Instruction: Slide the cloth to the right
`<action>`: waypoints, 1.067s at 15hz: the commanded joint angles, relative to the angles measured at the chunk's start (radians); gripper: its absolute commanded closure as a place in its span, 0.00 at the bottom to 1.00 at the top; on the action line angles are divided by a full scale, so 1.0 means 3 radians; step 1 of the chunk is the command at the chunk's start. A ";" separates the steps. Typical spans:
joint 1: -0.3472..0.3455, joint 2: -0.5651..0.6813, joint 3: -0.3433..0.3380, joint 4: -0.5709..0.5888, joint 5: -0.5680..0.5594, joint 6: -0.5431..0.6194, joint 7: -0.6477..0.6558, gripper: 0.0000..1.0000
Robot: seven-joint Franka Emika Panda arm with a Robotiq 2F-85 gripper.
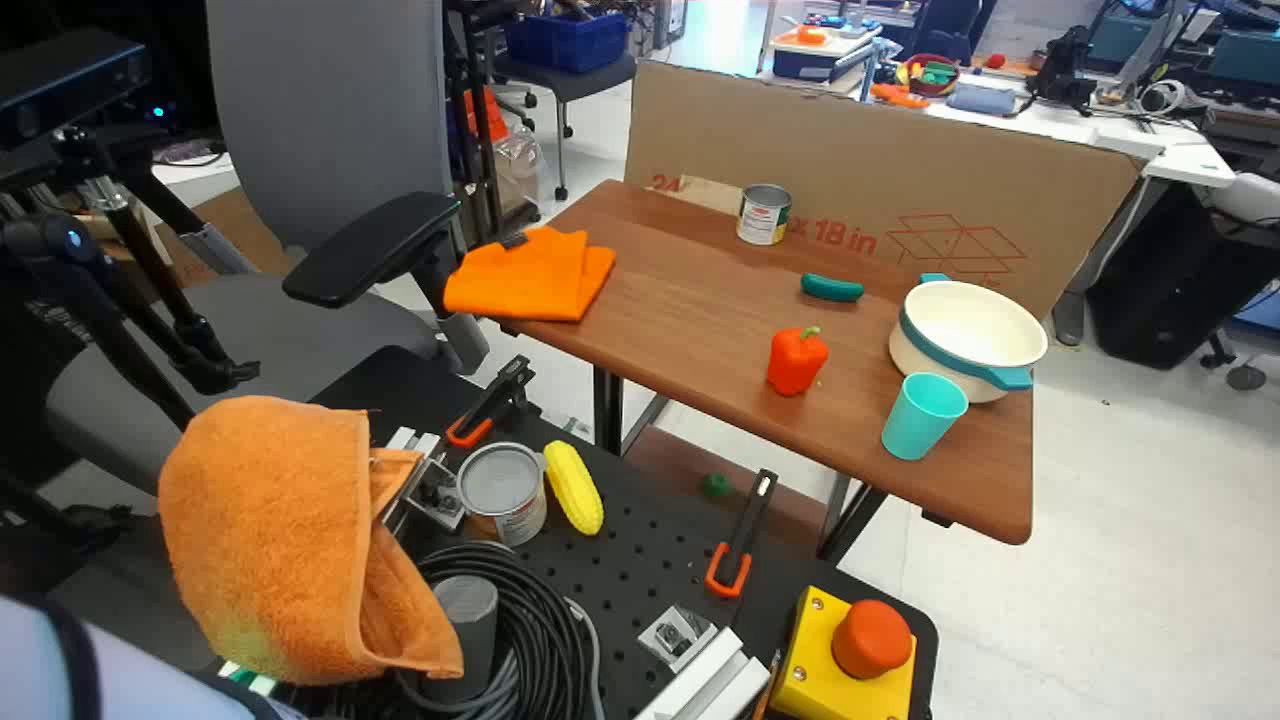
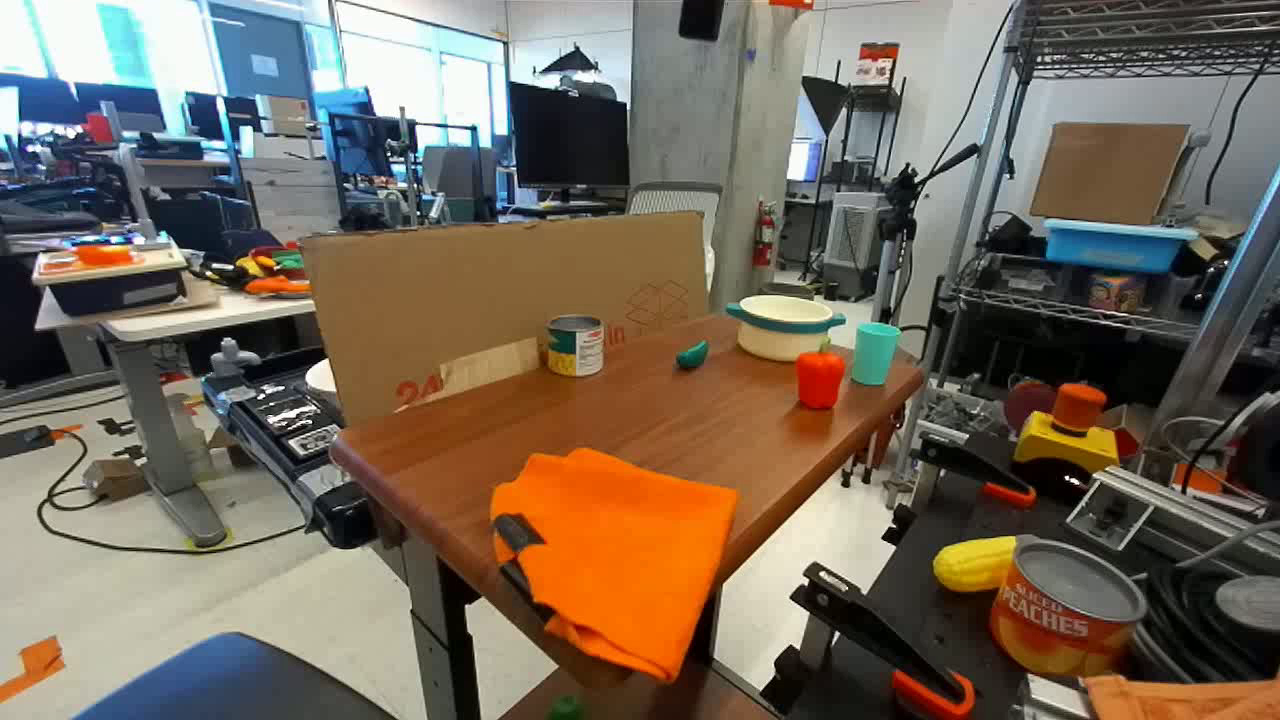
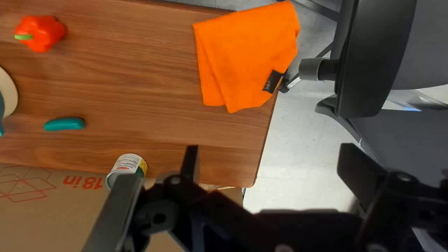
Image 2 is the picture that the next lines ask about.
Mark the orange labelled tin can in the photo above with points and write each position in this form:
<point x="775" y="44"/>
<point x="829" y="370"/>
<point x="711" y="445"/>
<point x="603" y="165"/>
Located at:
<point x="1061" y="623"/>

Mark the black power strip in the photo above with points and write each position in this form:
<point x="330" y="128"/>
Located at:
<point x="285" y="442"/>

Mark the blue chair seat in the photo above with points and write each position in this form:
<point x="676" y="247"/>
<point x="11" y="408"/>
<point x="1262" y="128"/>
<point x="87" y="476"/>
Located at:
<point x="232" y="680"/>

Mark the yellow box with orange button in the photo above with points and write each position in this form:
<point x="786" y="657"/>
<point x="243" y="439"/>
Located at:
<point x="1065" y="435"/>

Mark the black computer monitor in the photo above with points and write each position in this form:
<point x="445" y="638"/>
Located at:
<point x="571" y="143"/>

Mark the red fire extinguisher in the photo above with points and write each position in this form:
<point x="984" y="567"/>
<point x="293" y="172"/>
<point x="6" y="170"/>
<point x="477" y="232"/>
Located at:
<point x="762" y="238"/>

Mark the small green toy vegetable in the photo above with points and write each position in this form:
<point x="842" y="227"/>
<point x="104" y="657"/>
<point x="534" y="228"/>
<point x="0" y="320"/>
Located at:
<point x="694" y="355"/>

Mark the tin can with teal label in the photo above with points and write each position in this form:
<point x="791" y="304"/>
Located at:
<point x="574" y="348"/>

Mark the folded orange cloth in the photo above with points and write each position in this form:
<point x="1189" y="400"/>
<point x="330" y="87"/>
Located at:
<point x="1175" y="703"/>

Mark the small green object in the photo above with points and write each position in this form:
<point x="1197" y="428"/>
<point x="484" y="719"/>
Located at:
<point x="564" y="709"/>

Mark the orange cloth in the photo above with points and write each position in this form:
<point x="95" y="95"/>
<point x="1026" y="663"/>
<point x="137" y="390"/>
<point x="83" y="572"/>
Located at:
<point x="1175" y="703"/>
<point x="626" y="555"/>

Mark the teal plastic cup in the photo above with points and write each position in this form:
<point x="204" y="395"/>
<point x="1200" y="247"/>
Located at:
<point x="878" y="358"/>

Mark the brown cardboard board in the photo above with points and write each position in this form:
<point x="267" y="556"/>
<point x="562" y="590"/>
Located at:
<point x="467" y="300"/>

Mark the grey round disc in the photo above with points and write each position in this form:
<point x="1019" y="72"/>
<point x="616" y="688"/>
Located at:
<point x="1254" y="600"/>

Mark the orange red plastic cup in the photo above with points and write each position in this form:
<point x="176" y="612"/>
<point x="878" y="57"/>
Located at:
<point x="821" y="381"/>

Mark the white pot with green rim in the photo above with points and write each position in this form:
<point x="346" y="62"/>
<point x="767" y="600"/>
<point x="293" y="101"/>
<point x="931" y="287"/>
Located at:
<point x="786" y="335"/>

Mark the brown cardboard sheet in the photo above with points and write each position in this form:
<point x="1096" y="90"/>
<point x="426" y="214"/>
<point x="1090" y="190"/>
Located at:
<point x="1106" y="172"/>

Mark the dark tray with orange items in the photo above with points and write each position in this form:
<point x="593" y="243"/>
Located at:
<point x="113" y="282"/>

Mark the white height adjustable desk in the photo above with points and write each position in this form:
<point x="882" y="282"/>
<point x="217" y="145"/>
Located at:
<point x="162" y="400"/>

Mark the grey aluminium frame beam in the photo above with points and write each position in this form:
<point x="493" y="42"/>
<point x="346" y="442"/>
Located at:
<point x="1220" y="313"/>

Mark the small white framed tag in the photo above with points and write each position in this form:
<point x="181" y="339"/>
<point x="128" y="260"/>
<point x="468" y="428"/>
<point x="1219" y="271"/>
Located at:
<point x="1110" y="513"/>

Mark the grey table leg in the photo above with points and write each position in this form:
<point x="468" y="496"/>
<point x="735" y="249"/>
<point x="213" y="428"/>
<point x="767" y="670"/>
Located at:
<point x="445" y="626"/>

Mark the yellow toy corn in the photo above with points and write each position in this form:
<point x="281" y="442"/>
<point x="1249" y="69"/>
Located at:
<point x="972" y="567"/>

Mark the blue plastic bin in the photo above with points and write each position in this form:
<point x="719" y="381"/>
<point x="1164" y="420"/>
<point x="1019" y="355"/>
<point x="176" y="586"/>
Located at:
<point x="1119" y="249"/>

